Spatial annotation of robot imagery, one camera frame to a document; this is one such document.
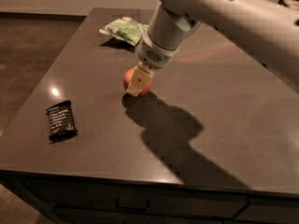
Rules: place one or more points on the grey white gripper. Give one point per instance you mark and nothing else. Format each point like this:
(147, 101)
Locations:
(153, 55)

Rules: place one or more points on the red apple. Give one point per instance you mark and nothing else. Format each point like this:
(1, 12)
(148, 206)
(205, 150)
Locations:
(128, 80)

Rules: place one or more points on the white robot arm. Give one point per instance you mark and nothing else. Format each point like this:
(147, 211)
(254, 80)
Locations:
(267, 32)

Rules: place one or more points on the green jalapeno chip bag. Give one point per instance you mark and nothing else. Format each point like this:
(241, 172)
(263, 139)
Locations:
(125, 29)

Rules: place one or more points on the black snack bar wrapper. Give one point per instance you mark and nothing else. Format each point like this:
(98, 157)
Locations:
(61, 121)

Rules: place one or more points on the dark cabinet drawer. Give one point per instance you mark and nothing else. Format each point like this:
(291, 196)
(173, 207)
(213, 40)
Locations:
(167, 202)

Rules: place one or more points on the black drawer handle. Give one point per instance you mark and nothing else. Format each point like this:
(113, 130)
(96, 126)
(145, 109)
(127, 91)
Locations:
(131, 205)

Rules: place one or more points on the black wire basket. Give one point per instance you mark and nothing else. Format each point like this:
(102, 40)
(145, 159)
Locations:
(293, 4)

